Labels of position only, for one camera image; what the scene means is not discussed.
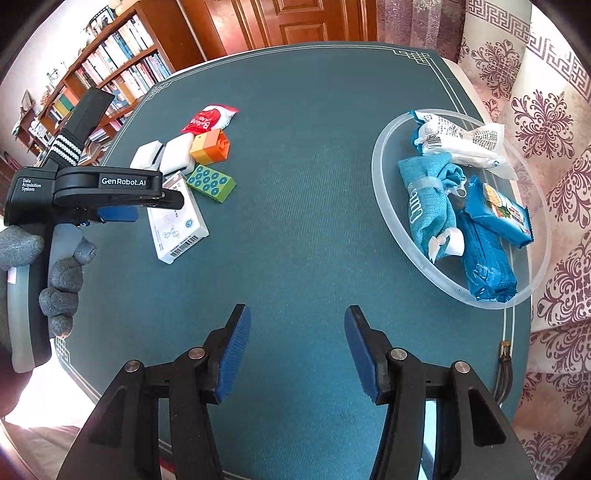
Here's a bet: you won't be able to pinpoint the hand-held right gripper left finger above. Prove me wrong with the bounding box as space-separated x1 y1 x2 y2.
55 304 252 480

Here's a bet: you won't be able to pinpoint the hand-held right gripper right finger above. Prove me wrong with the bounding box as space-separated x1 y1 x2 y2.
344 305 539 480

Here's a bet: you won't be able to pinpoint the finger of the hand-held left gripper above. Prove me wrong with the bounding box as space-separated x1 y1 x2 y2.
92 187 185 212
81 206 139 227

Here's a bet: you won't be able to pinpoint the white medicine box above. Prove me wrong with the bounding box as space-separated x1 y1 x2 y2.
147 172 209 265

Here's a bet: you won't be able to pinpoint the white sponge block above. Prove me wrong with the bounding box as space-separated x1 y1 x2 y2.
130 140 164 171
159 137 195 175

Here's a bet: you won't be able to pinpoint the green studded toy block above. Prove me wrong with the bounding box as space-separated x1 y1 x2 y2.
185 164 236 203

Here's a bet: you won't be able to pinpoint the orange yellow toy block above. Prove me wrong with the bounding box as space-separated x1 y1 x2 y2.
189 129 230 165

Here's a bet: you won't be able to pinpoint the red glue packet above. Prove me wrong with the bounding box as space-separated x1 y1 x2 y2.
181 104 240 136

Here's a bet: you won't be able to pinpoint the clear round plate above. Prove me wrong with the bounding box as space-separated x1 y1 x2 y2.
372 108 552 309

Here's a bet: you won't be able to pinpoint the person's left hand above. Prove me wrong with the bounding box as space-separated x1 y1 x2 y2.
0 228 98 337

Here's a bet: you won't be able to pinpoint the teal table mat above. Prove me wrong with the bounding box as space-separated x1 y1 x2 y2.
48 44 534 480

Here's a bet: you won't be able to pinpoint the blue cloth pouch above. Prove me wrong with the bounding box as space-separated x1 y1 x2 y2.
398 152 467 265

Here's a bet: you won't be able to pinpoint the rows of books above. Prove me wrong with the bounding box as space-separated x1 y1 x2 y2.
21 16 174 158

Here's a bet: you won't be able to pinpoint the wooden bookshelf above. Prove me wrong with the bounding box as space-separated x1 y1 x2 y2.
11 0 208 167

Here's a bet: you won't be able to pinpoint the blue picture snack packet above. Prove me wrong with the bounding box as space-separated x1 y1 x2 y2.
463 175 534 247

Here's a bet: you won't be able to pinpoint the wooden door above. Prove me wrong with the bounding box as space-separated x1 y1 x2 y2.
180 0 379 61

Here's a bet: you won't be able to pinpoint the white snack packet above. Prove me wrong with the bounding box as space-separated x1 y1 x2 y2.
410 110 520 182

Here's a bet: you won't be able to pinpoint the white purple floral curtain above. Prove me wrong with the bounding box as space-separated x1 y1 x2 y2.
457 0 591 480

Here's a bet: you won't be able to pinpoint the sheer purple curtain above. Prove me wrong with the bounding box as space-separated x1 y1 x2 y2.
376 0 467 65

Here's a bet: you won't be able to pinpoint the black white-striped strap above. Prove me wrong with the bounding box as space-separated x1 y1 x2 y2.
39 88 115 169

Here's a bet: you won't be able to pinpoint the black cable brass plug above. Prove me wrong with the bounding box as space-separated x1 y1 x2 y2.
496 340 513 402

